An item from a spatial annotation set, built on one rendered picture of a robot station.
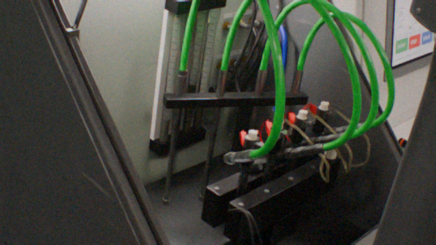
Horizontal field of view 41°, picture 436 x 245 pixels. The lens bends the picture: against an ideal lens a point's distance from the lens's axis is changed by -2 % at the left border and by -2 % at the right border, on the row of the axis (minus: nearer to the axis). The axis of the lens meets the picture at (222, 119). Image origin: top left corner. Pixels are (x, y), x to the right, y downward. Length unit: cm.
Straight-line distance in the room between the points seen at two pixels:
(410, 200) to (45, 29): 66
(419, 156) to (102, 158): 57
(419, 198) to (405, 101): 127
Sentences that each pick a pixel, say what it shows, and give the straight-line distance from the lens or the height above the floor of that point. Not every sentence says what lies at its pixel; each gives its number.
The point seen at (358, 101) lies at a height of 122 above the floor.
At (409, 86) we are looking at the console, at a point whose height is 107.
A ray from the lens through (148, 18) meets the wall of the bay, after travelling 121.
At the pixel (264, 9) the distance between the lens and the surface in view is 89.
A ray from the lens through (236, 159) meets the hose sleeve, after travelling 99.
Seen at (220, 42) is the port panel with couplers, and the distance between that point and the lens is 139.
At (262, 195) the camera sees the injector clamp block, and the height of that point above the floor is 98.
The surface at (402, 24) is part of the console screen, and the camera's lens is 154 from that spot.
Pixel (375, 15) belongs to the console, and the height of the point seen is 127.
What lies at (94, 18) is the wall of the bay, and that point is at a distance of 112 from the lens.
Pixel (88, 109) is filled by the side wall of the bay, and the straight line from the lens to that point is 86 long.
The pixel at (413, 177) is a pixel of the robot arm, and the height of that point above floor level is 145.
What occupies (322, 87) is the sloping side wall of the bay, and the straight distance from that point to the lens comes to 138.
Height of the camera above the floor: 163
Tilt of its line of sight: 27 degrees down
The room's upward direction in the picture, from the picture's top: 10 degrees clockwise
